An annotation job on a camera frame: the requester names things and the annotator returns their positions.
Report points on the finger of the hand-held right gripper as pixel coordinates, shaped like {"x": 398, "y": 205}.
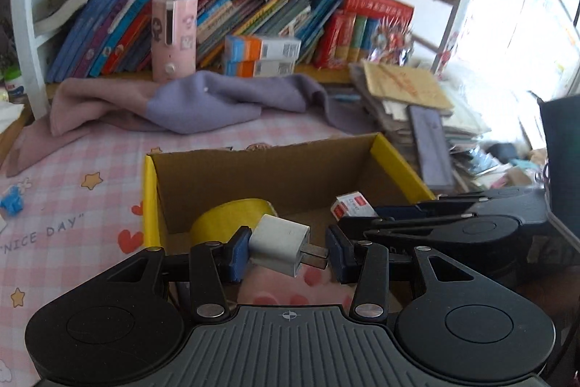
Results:
{"x": 385, "y": 226}
{"x": 408, "y": 211}

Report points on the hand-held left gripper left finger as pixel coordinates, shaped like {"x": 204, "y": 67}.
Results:
{"x": 238, "y": 253}

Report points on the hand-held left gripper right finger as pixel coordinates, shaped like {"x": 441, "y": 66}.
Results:
{"x": 337, "y": 255}

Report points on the yellow tape roll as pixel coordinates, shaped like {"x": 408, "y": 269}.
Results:
{"x": 222, "y": 217}

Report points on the white charger plug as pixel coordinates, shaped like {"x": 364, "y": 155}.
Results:
{"x": 276, "y": 242}

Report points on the small red white box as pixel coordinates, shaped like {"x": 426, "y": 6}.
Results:
{"x": 349, "y": 205}

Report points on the pink plush toy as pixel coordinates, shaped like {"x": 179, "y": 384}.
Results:
{"x": 281, "y": 287}

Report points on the cardboard box yellow rim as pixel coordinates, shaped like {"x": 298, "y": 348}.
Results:
{"x": 272, "y": 178}

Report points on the black smartphone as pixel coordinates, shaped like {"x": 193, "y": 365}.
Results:
{"x": 430, "y": 146}

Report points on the stack of papers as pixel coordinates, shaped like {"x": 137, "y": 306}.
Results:
{"x": 466, "y": 128}

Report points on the brown paper envelope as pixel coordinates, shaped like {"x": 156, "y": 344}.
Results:
{"x": 408, "y": 85}

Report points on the dark blue object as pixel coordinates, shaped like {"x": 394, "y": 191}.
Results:
{"x": 562, "y": 133}

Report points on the purple pink cloth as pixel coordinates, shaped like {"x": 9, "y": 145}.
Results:
{"x": 204, "y": 106}

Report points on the pink checked tablecloth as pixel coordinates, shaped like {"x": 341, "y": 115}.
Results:
{"x": 68, "y": 233}

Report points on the shiny foil ornament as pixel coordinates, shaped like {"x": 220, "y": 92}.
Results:
{"x": 392, "y": 40}

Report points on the orange white carton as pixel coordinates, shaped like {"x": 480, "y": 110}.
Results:
{"x": 263, "y": 47}
{"x": 258, "y": 68}

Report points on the thick red book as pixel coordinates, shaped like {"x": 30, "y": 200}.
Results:
{"x": 376, "y": 8}

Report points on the pink cylindrical device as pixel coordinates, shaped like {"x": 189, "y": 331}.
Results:
{"x": 174, "y": 38}

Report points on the small blue toy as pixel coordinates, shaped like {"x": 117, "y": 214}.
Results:
{"x": 11, "y": 203}

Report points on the row of colourful books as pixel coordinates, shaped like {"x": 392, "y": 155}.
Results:
{"x": 113, "y": 33}

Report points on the white bottle green cap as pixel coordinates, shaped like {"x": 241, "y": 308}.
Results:
{"x": 14, "y": 85}

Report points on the white open book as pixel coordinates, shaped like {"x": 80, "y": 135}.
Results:
{"x": 68, "y": 4}

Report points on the white wooden bookshelf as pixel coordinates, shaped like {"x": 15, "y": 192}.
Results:
{"x": 27, "y": 29}

